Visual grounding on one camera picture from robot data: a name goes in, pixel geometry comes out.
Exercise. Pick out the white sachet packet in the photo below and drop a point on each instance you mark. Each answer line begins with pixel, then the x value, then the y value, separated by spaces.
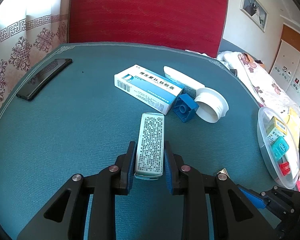
pixel 190 85

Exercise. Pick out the red upholstered headboard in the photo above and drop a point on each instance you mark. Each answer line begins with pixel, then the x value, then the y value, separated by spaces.
pixel 195 25

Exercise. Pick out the framed wall picture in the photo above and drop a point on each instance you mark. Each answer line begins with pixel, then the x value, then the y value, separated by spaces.
pixel 256 12

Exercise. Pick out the white round cap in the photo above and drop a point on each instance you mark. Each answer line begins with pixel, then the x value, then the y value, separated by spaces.
pixel 212 105

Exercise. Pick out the floral quilt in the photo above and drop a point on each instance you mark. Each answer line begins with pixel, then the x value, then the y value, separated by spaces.
pixel 259 83

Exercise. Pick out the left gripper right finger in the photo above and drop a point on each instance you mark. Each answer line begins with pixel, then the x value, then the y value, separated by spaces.
pixel 214 206

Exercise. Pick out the teal dental floss box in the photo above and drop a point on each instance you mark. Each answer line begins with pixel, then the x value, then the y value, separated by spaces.
pixel 279 148

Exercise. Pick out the blue white medicine box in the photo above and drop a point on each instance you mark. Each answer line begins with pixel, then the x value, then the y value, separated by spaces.
pixel 154 90

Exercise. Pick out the white wardrobe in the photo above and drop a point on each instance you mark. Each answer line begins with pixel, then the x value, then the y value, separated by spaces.
pixel 286 66

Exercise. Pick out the grey printed small box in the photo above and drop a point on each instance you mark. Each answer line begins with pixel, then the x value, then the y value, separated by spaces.
pixel 150 150

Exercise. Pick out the green baby ointment box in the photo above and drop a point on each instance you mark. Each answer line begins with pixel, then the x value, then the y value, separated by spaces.
pixel 275 129

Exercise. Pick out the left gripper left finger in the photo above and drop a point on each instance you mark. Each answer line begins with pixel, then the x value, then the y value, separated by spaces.
pixel 84 200

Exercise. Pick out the teal table mat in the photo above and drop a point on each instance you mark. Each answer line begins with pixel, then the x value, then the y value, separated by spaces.
pixel 80 122

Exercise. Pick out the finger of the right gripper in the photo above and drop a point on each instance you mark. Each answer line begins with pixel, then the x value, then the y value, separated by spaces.
pixel 256 199

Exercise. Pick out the patterned curtain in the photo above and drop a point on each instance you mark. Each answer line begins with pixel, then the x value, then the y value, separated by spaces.
pixel 29 29

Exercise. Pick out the blue toy brick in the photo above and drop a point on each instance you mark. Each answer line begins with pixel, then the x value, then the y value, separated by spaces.
pixel 185 107

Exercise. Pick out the black smartphone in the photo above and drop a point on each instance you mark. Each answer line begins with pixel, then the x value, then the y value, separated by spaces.
pixel 31 88

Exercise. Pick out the red toy brick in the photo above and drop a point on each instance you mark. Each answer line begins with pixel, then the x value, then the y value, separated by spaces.
pixel 285 168

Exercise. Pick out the clear plastic bowl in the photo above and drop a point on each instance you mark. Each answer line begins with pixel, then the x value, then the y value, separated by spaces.
pixel 292 155

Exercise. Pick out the rose gold cosmetic tube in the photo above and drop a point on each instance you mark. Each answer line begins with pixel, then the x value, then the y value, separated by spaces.
pixel 223 171

